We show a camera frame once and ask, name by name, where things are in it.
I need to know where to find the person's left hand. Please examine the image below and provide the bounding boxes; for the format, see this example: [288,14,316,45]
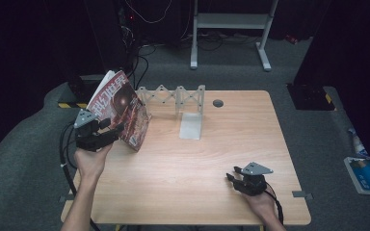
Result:
[73,141,115,181]

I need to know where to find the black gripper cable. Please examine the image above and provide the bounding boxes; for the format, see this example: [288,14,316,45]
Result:
[264,182,285,226]
[59,122,101,231]

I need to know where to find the black cables under stand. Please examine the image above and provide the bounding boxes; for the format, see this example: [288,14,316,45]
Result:
[197,30,262,52]

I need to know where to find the white metal stand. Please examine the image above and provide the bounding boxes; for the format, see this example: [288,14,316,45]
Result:
[190,0,279,72]

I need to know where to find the thin pale hanging cable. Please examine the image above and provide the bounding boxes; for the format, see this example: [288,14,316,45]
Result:
[123,0,173,25]

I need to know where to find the grey tape strip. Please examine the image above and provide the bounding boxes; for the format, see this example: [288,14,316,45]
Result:
[59,193,75,204]
[291,190,314,201]

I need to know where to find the red magazine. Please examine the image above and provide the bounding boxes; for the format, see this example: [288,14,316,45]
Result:
[86,69,152,152]

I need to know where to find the dark equipment tower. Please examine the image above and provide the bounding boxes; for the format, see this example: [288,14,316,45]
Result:
[83,0,144,74]

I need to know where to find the grey expandable book rack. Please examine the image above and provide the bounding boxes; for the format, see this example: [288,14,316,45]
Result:
[135,84,206,141]

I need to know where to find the bundle of black cables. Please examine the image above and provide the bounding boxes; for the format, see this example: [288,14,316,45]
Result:
[118,43,158,91]

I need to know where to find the small red floor item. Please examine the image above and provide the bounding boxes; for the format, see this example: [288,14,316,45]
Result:
[284,33,300,45]

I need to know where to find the blue and white box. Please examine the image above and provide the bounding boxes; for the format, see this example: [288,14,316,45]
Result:
[343,156,370,196]

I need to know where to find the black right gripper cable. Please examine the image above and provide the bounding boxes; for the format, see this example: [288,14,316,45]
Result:
[264,182,285,226]

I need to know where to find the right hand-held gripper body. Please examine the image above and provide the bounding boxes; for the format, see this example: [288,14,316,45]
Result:
[233,161,275,197]

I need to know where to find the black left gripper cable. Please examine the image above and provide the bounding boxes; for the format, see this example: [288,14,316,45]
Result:
[59,122,101,231]

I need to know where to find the black yellow striped base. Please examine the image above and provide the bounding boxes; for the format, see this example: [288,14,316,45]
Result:
[57,74,107,110]
[285,83,337,112]

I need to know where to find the person's right hand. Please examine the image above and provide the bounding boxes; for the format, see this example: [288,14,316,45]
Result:
[241,188,278,223]

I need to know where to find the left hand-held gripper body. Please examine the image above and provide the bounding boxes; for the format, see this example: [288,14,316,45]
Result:
[73,108,112,153]

